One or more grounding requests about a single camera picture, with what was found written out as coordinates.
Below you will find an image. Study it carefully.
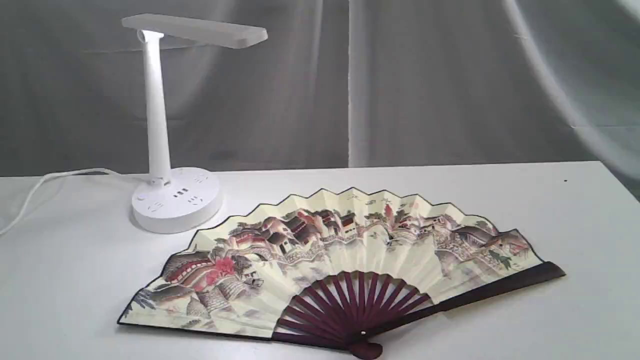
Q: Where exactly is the white desk lamp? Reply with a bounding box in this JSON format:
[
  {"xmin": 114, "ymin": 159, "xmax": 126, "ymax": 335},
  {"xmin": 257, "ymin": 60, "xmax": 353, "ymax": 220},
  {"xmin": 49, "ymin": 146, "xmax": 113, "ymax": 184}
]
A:
[{"xmin": 121, "ymin": 13, "xmax": 268, "ymax": 234}]

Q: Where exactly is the painted paper folding fan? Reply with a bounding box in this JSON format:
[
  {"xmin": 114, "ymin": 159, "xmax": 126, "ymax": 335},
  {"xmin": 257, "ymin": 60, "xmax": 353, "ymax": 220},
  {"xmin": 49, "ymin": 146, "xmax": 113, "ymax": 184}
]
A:
[{"xmin": 117, "ymin": 187, "xmax": 566, "ymax": 360}]

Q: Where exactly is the white power cable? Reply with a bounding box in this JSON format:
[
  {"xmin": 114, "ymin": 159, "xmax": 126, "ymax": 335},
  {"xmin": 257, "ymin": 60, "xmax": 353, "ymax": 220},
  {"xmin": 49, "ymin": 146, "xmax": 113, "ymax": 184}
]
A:
[{"xmin": 0, "ymin": 168, "xmax": 151, "ymax": 236}]

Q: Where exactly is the grey backdrop curtain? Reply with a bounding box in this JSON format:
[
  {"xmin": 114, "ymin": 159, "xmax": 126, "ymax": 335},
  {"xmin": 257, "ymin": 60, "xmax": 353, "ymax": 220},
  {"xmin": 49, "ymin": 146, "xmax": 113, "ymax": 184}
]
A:
[{"xmin": 1, "ymin": 0, "xmax": 639, "ymax": 198}]

